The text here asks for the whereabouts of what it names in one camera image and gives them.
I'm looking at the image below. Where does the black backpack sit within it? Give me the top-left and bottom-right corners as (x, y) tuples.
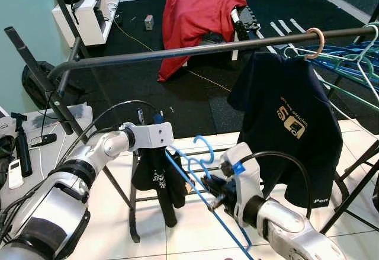
(21, 60), (81, 111)

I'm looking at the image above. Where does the white wire hanger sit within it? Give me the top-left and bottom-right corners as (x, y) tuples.
(349, 24), (379, 104)

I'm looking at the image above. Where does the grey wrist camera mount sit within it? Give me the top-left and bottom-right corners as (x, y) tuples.
(219, 143), (264, 222)
(127, 121), (175, 153)

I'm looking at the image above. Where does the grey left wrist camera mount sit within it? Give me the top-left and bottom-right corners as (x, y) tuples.
(127, 121), (175, 153)

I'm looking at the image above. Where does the white remote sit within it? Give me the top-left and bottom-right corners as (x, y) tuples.
(7, 159), (24, 190)

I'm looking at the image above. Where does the blue plastic hanger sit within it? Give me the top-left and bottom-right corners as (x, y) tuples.
(293, 41), (379, 86)
(165, 134), (255, 260)

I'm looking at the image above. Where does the beige plastic hanger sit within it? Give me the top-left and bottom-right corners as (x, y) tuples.
(303, 28), (325, 60)

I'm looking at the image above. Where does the white open shelf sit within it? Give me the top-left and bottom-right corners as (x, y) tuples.
(52, 0), (122, 47)

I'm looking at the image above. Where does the grey ottoman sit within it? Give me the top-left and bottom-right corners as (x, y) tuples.
(0, 103), (95, 213)

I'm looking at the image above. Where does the navy t-shirt gold print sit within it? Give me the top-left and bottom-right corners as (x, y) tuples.
(228, 50), (344, 208)

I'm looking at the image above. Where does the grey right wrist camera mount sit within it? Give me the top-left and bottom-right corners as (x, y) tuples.
(219, 143), (264, 222)

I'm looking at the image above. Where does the black machine with white legs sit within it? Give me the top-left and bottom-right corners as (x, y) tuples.
(204, 5), (261, 62)

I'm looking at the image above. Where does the black phone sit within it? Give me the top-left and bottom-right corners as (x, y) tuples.
(31, 133), (58, 148)

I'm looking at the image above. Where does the black tripod handle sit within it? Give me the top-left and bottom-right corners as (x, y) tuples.
(10, 112), (33, 178)

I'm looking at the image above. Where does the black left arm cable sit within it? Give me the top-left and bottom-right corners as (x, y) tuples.
(56, 99), (162, 169)

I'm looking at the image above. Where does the black soft bag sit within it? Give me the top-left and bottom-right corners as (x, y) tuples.
(0, 133), (15, 175)

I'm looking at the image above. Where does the red cloth cover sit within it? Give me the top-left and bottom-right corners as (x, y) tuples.
(157, 0), (248, 83)

